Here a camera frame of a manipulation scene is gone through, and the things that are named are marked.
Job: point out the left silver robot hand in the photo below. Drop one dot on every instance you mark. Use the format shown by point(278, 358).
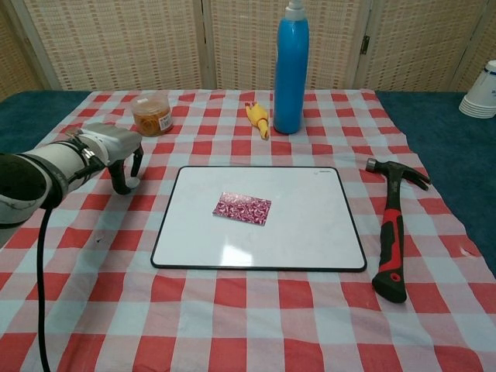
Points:
point(116, 143)

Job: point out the white game piece disc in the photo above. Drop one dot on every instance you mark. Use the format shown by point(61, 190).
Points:
point(134, 183)

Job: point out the red white patterned packet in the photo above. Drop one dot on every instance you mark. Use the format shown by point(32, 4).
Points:
point(242, 208)

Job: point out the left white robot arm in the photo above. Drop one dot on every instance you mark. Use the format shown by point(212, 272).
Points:
point(42, 178)

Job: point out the clear jar of rubber bands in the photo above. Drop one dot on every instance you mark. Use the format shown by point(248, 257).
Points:
point(152, 114)

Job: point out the woven folding screen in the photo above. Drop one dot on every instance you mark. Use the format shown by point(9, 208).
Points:
point(128, 42)

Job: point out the yellow rubber chicken toy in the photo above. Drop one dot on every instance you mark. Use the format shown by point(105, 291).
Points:
point(259, 118)

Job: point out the blue spray bottle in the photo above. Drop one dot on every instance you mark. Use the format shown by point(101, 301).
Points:
point(291, 77)

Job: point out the red white checkered tablecloth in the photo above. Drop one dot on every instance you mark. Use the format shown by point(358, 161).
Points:
point(248, 310)

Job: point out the metal screen hinge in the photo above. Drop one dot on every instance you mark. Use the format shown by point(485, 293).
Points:
point(364, 44)

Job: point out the black red claw hammer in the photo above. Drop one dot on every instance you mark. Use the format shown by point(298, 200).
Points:
point(393, 232)

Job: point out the white paper cup stack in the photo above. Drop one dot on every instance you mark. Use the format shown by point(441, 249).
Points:
point(480, 95)

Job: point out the white board black frame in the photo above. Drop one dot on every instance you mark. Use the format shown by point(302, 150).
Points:
point(257, 240)

